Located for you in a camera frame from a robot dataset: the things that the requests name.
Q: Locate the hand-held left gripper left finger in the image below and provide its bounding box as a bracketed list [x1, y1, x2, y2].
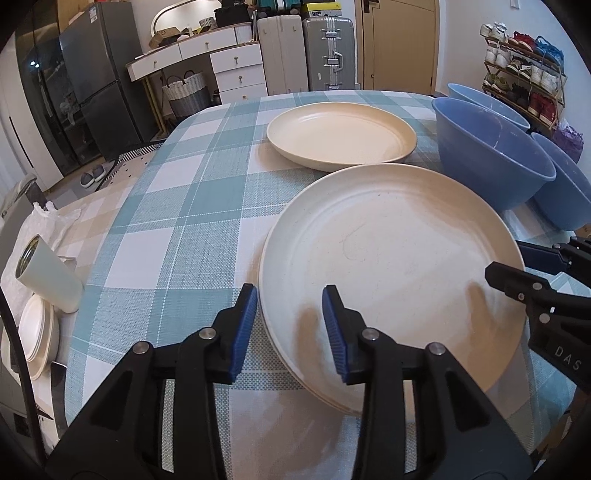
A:
[46, 282, 258, 480]

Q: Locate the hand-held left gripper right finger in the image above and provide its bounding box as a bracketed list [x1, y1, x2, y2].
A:
[322, 284, 534, 480]

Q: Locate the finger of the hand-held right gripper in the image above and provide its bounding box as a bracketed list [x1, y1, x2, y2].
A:
[516, 235, 591, 278]
[486, 261, 591, 325]

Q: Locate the blue bowl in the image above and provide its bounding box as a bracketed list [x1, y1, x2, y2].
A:
[447, 83, 532, 131]
[530, 132, 591, 232]
[431, 97, 558, 212]

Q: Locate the deep cream plate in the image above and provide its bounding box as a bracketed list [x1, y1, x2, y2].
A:
[266, 102, 417, 173]

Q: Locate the stack of small white plates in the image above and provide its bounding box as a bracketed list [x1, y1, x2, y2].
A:
[18, 293, 61, 380]

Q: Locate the purple bag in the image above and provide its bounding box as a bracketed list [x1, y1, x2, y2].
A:
[553, 122, 583, 162]

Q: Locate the teal checked tablecloth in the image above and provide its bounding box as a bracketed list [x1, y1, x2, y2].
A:
[55, 90, 591, 480]

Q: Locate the white tumbler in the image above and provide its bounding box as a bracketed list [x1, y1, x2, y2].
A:
[15, 234, 85, 313]

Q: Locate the black white patterned rug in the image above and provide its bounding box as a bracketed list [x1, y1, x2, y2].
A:
[99, 143, 162, 185]

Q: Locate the pair of grey slippers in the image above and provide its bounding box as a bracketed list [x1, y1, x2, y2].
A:
[80, 165, 106, 188]

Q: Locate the white plastic bag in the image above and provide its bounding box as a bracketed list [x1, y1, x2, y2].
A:
[32, 200, 81, 252]

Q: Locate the grey white woven basket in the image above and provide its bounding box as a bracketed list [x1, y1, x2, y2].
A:
[161, 71, 212, 118]

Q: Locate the wooden door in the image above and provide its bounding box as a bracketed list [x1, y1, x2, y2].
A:
[361, 0, 438, 92]

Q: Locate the white dressing table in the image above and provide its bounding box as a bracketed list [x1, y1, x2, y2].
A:
[127, 23, 269, 104]

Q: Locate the beige suitcase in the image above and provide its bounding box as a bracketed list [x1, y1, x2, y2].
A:
[256, 16, 309, 96]

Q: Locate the silver suitcase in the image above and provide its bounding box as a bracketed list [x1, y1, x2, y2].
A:
[302, 17, 356, 92]

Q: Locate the grey fridge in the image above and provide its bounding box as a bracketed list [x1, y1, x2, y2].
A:
[59, 2, 158, 160]

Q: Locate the black glass cabinet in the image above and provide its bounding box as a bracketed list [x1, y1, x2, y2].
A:
[16, 28, 100, 178]

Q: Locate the black bag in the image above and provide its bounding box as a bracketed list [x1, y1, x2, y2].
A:
[215, 7, 252, 27]

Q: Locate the arched mirror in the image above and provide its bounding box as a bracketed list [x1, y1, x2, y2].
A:
[152, 0, 222, 38]

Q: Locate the teal suitcase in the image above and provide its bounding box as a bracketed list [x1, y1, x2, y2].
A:
[256, 0, 301, 14]

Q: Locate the black cable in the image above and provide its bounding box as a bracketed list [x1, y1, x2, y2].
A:
[0, 286, 47, 462]

